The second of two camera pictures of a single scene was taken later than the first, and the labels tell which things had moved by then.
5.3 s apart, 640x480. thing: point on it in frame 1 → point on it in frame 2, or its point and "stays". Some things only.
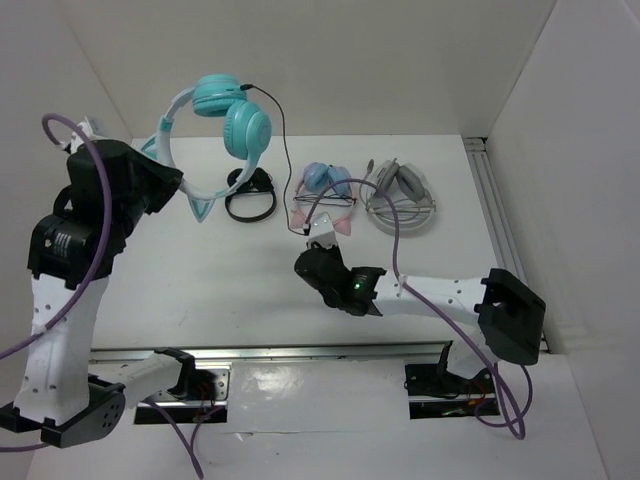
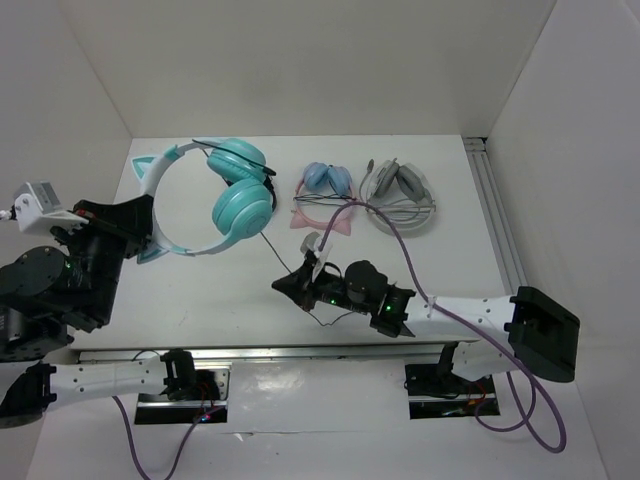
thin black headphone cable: [289, 176] → [269, 180]
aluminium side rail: [494, 208] stays
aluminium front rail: [361, 352] stays
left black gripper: [166, 179] → [130, 220]
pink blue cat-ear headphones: [323, 189] stays
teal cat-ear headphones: [247, 130] → [243, 202]
